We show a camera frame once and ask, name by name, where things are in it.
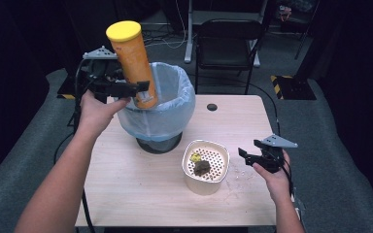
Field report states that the white container with perforated insert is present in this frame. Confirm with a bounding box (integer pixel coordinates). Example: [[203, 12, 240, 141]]
[[181, 139, 231, 197]]

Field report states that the person's left hand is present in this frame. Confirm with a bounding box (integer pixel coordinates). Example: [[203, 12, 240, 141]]
[[77, 89, 132, 136]]

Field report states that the orange chip can yellow lid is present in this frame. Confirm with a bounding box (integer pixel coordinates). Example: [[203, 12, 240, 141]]
[[105, 19, 159, 110]]

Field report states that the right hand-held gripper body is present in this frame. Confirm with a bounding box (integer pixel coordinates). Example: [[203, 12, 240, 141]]
[[254, 133, 299, 174]]

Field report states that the black folding chair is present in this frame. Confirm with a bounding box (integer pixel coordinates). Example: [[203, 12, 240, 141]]
[[193, 17, 264, 96]]

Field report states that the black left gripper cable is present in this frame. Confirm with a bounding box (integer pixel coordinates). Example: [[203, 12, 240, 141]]
[[52, 57, 96, 233]]

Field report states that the brown food scrap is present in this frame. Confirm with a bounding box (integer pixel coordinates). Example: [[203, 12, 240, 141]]
[[192, 159, 212, 178]]

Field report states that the black mat with striped edge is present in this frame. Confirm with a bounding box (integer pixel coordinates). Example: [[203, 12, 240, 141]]
[[269, 74, 318, 101]]

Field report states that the white floor cable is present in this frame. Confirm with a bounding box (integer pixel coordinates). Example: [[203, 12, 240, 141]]
[[142, 0, 189, 50]]

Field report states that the black trash bin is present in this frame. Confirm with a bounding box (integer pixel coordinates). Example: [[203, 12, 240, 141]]
[[135, 131, 184, 155]]

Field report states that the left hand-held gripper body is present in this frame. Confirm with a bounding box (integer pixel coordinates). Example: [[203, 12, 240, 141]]
[[75, 46, 127, 105]]

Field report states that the person's right hand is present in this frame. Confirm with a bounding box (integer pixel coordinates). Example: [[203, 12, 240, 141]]
[[252, 150, 293, 202]]

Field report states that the light blue trash bag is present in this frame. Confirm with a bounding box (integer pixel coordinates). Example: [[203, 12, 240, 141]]
[[116, 61, 197, 143]]

